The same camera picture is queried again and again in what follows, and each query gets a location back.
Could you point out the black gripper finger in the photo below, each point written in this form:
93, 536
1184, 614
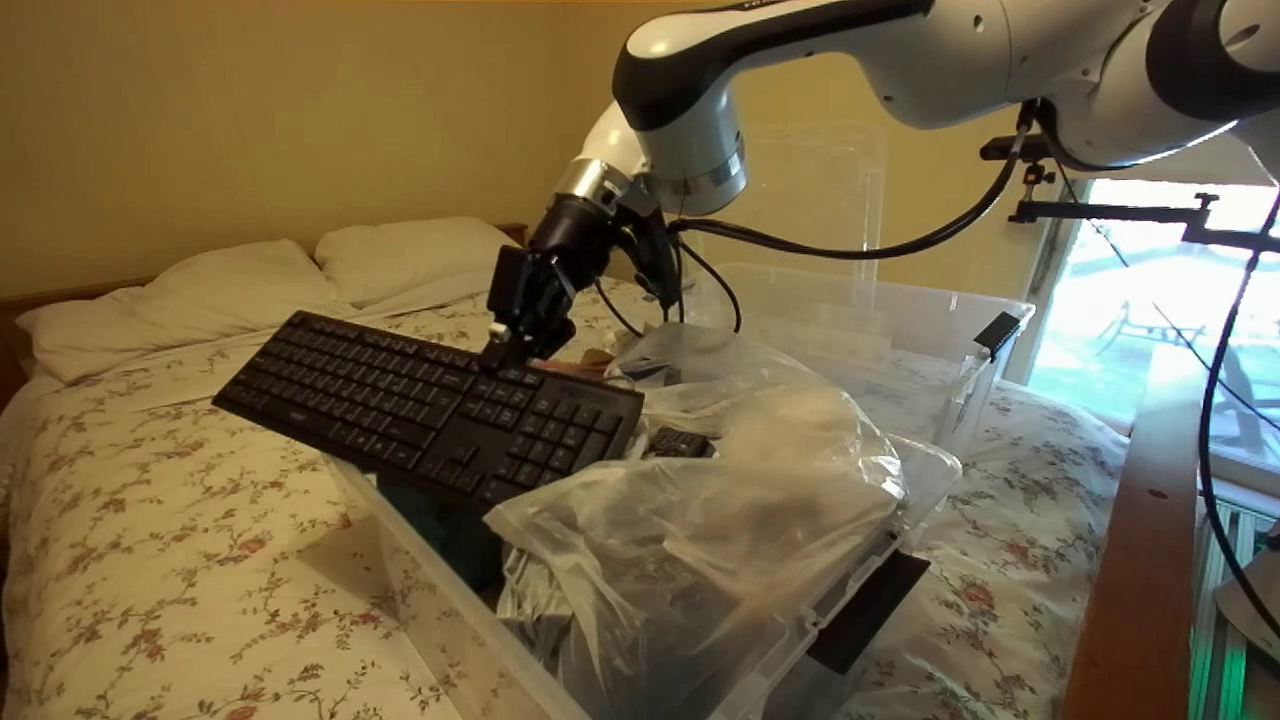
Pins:
505, 350

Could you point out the white pillow right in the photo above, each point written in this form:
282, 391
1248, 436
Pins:
411, 264

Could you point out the white pillow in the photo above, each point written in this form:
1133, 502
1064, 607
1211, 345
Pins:
411, 264
192, 303

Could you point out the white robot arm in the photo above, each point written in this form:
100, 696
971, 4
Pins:
1102, 80

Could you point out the empty clear plastic container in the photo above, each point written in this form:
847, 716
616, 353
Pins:
905, 345

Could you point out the clear container lid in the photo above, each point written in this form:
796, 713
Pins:
814, 164

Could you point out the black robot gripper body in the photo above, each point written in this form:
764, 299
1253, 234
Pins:
539, 279

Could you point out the floral bed sheet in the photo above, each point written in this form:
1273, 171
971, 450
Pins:
169, 563

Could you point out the clear plastic bag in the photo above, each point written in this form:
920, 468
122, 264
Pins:
699, 581

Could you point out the white pillow left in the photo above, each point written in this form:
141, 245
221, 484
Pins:
192, 303

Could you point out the black computer keyboard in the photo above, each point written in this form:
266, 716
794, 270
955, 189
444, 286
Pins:
430, 412

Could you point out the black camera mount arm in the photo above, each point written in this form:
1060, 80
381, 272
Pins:
1188, 217

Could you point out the clear container with bags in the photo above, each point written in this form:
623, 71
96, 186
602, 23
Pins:
505, 665

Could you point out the wooden bed footboard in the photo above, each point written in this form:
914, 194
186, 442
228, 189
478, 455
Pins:
1133, 658

